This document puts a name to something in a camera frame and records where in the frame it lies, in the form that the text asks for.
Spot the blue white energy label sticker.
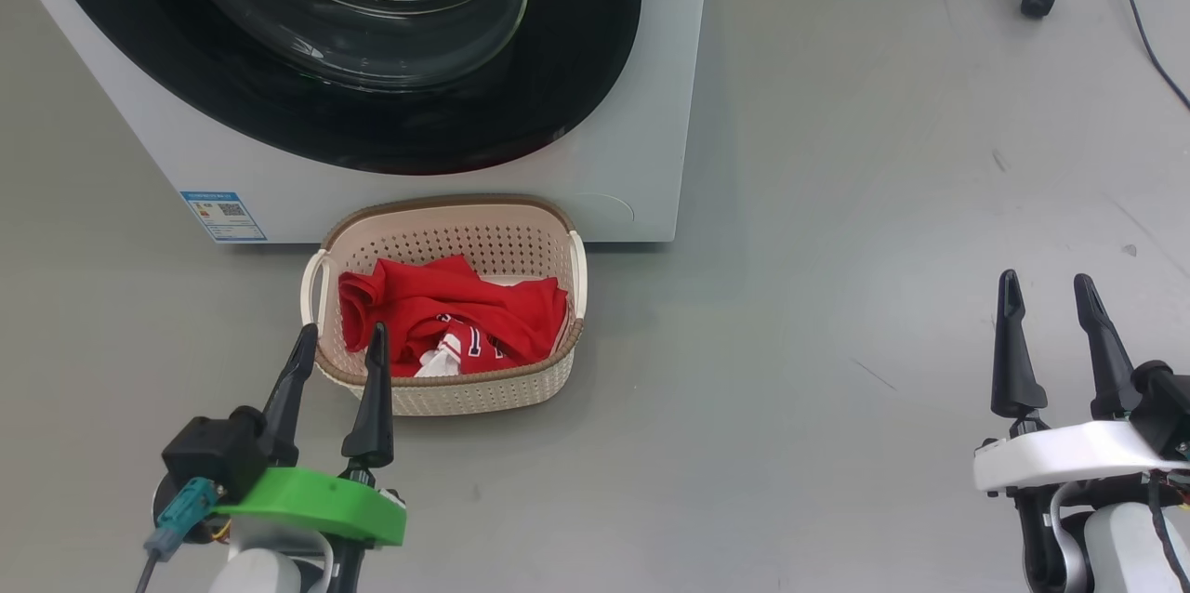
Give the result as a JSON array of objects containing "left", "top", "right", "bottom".
[{"left": 178, "top": 191, "right": 269, "bottom": 244}]

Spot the round glass washing machine door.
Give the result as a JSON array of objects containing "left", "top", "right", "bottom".
[{"left": 33, "top": 0, "right": 645, "bottom": 177}]

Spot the white washing machine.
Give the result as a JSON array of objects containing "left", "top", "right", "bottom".
[{"left": 0, "top": 0, "right": 715, "bottom": 246}]

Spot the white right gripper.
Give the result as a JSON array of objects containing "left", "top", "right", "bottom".
[{"left": 972, "top": 269, "right": 1190, "bottom": 494}]

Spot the red and white jersey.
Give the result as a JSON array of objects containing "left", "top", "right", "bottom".
[{"left": 337, "top": 255, "right": 570, "bottom": 379}]

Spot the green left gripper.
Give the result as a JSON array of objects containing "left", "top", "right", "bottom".
[{"left": 213, "top": 322, "right": 409, "bottom": 548}]

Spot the left cable with teal connector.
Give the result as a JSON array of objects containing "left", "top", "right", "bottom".
[{"left": 134, "top": 476, "right": 225, "bottom": 593}]

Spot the thin black floor cable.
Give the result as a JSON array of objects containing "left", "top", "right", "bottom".
[{"left": 1096, "top": 0, "right": 1190, "bottom": 112}]

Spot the cream perforated laundry basket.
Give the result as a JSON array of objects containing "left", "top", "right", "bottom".
[{"left": 298, "top": 194, "right": 589, "bottom": 418}]

